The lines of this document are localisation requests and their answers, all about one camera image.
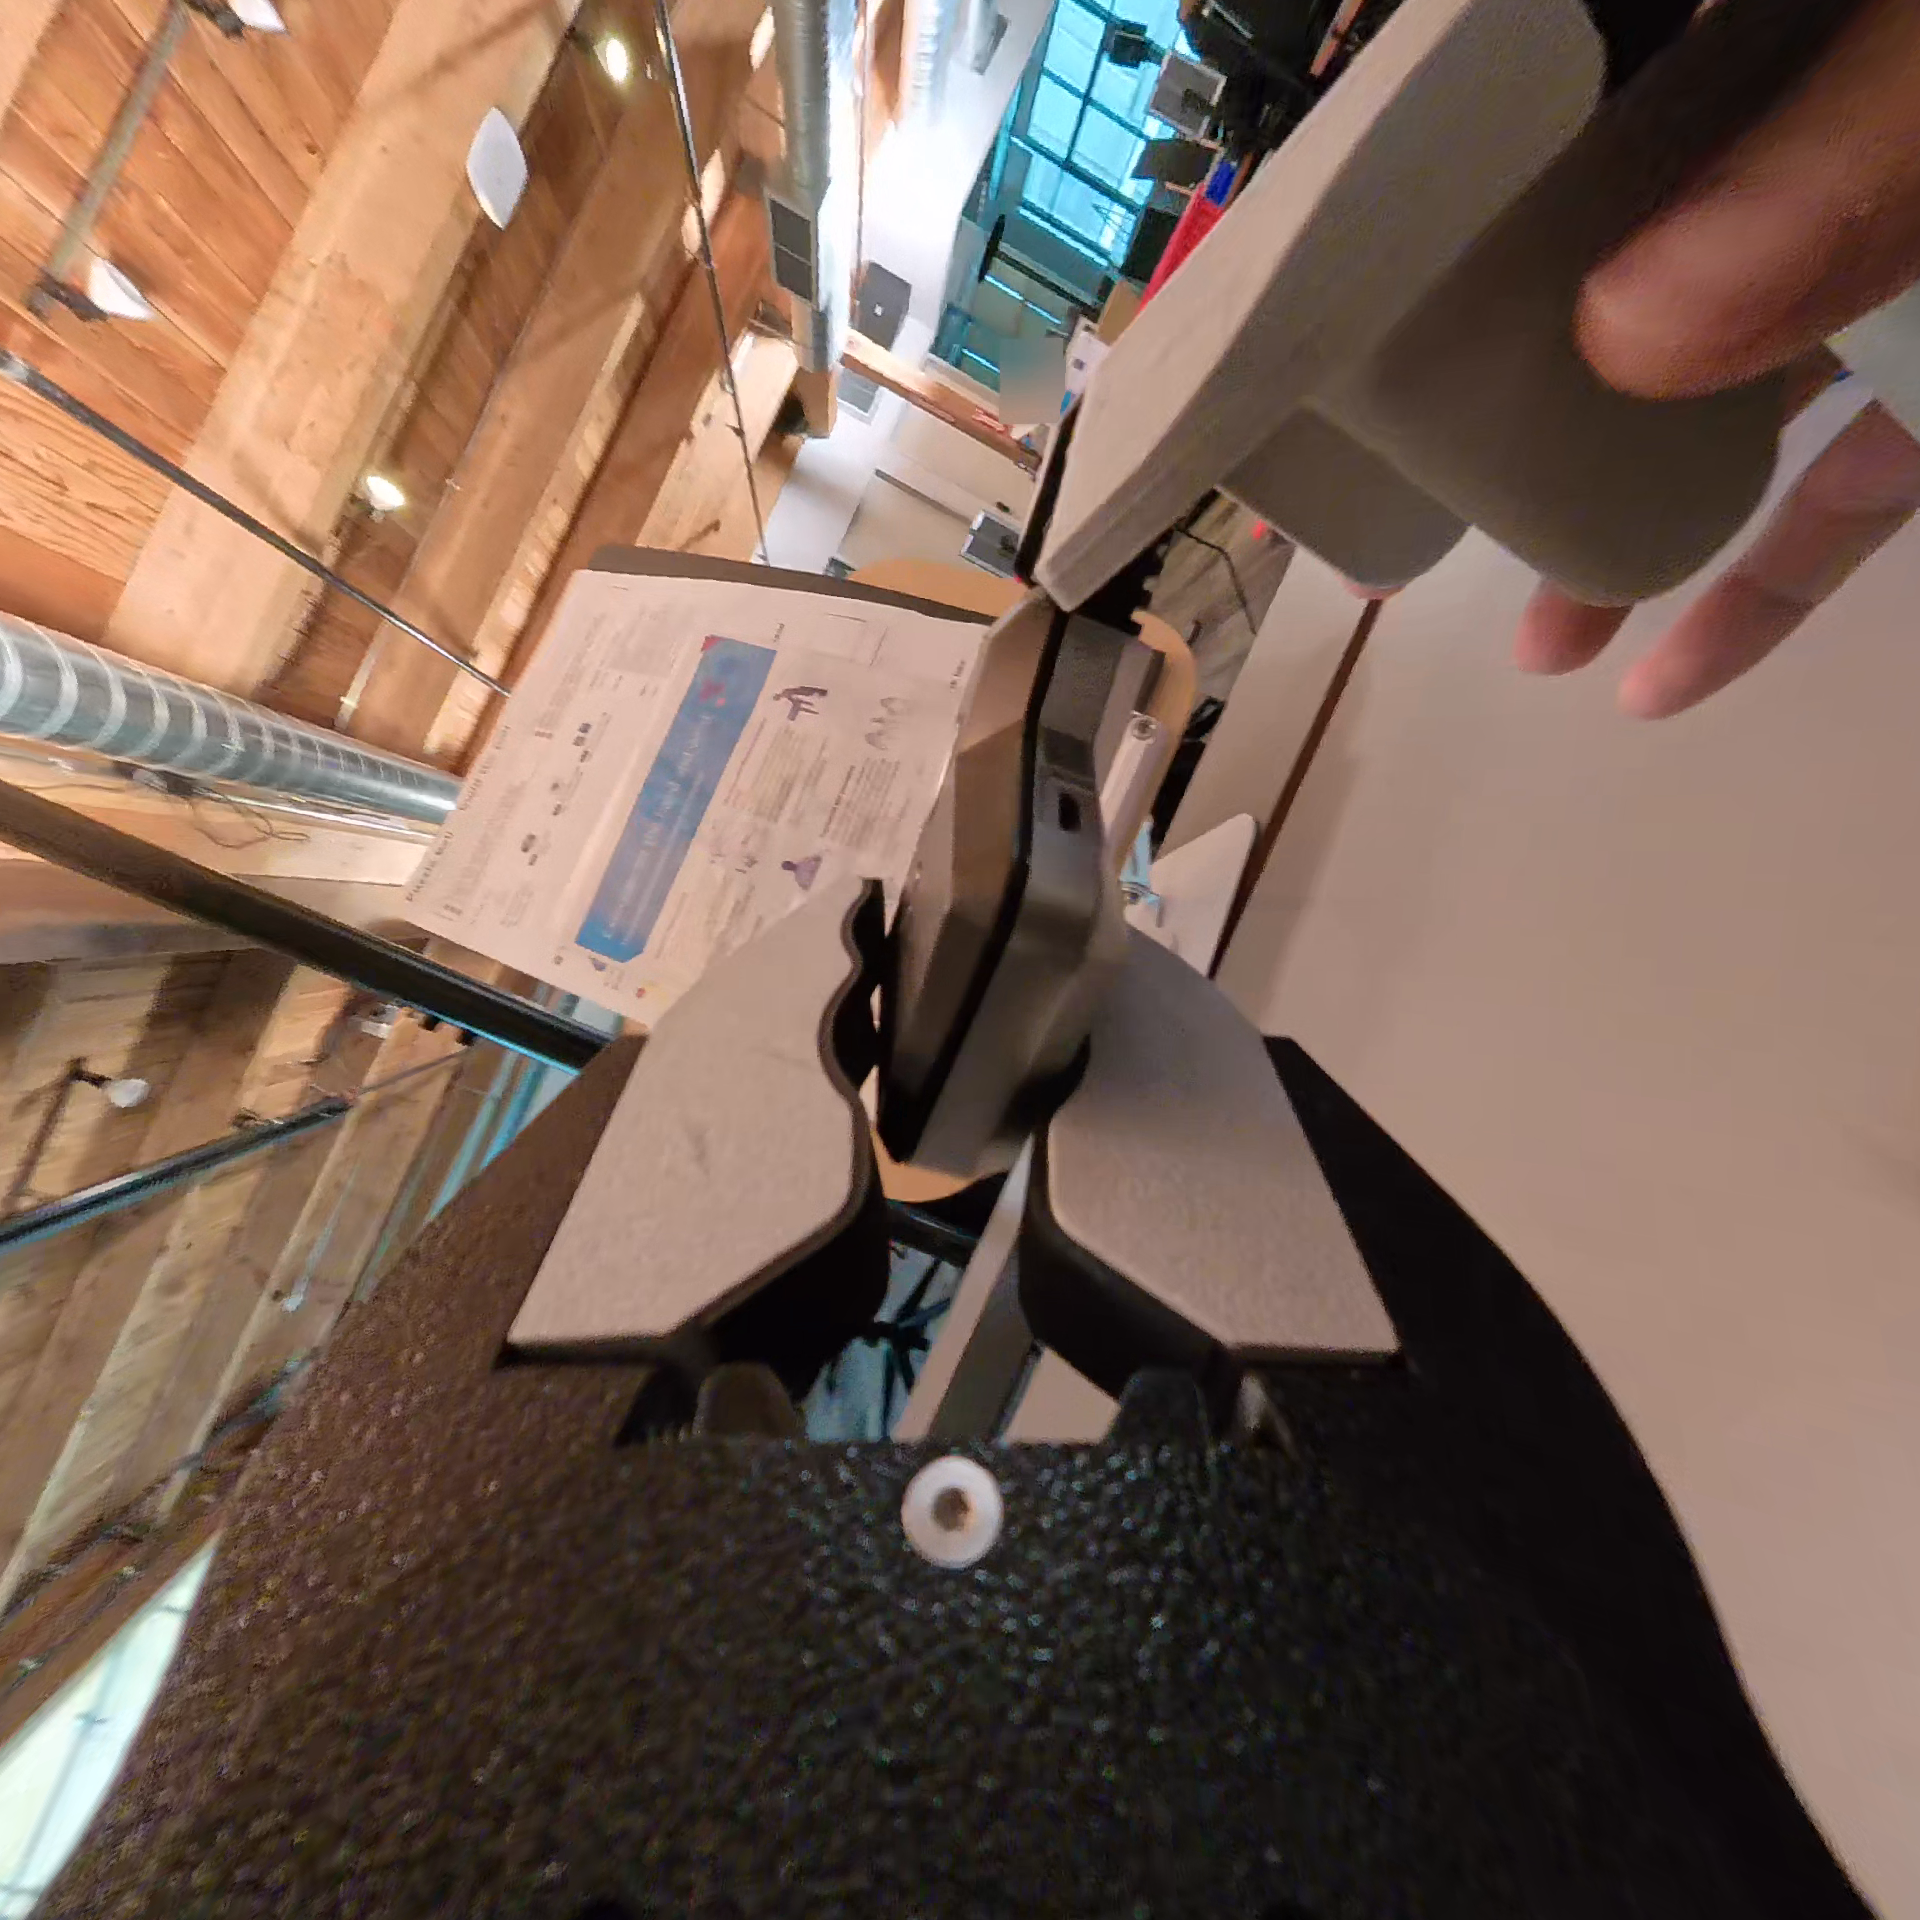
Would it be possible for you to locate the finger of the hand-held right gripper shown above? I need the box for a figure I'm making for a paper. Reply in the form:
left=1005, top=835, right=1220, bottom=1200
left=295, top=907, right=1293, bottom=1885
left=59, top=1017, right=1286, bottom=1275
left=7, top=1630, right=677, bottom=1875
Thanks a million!
left=1018, top=0, right=1613, bottom=607

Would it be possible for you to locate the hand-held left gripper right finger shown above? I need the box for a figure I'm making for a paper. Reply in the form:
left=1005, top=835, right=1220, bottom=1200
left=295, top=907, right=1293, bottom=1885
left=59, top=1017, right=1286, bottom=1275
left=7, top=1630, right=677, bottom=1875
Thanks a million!
left=1018, top=950, right=1404, bottom=1389

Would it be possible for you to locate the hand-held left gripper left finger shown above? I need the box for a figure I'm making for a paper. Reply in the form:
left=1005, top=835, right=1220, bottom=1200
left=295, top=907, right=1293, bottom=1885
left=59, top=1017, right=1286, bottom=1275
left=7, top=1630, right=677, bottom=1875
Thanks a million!
left=502, top=878, right=894, bottom=1374

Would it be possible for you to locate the black and grey usb hub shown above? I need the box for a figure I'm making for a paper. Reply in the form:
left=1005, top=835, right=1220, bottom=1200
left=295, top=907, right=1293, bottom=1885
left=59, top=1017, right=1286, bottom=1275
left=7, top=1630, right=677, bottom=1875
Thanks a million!
left=872, top=592, right=1136, bottom=1181

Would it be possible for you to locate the person's right hand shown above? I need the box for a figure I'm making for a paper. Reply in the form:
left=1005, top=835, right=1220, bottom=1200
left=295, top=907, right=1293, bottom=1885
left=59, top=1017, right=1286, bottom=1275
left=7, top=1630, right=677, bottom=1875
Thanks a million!
left=1511, top=30, right=1920, bottom=721

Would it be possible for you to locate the printed instruction sheet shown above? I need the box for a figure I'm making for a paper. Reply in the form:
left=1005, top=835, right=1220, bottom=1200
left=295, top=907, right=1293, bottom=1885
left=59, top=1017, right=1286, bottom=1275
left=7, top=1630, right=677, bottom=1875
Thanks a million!
left=402, top=568, right=991, bottom=1024

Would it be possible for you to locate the black metal bar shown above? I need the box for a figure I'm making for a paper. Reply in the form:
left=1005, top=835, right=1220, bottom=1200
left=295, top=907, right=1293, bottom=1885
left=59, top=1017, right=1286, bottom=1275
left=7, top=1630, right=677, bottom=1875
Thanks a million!
left=0, top=777, right=619, bottom=1069

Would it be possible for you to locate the white ceiling lamp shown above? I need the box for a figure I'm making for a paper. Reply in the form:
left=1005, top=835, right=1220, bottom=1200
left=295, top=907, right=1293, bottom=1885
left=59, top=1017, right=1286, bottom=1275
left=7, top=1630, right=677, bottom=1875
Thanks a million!
left=464, top=105, right=531, bottom=230

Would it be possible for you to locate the silver ventilation duct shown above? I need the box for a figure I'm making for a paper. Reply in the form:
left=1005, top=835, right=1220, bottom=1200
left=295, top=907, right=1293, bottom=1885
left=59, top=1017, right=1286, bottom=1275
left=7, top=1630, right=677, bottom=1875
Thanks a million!
left=767, top=0, right=860, bottom=379
left=0, top=612, right=462, bottom=829

